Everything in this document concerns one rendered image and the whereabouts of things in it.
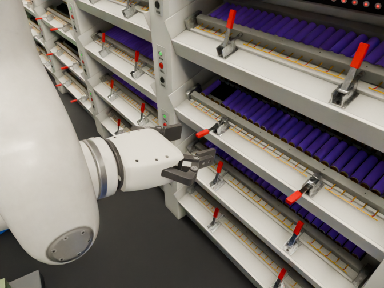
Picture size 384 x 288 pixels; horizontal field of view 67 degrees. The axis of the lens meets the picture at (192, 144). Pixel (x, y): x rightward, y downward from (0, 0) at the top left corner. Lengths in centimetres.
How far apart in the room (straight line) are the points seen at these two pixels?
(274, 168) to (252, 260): 40
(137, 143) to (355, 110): 33
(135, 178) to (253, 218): 48
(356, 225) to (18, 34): 57
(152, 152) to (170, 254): 73
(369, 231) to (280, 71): 32
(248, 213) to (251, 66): 40
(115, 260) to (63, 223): 84
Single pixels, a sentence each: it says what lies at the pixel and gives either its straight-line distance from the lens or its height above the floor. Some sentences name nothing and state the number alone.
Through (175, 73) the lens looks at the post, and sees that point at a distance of 82.
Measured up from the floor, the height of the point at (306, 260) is 32.
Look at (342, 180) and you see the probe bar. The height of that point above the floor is 56.
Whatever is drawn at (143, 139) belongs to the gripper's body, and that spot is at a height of 68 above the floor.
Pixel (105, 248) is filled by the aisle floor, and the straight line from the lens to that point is 117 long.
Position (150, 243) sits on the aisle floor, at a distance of 115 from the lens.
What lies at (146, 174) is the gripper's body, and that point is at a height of 67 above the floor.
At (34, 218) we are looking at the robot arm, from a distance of 29.
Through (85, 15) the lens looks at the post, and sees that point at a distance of 143.
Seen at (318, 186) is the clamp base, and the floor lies 54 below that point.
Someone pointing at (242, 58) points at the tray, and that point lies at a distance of 63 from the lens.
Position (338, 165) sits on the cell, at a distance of 64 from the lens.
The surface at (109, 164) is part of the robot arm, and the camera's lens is 38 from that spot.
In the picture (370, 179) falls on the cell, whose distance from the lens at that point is 64.
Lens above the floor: 94
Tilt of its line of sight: 37 degrees down
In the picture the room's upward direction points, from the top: straight up
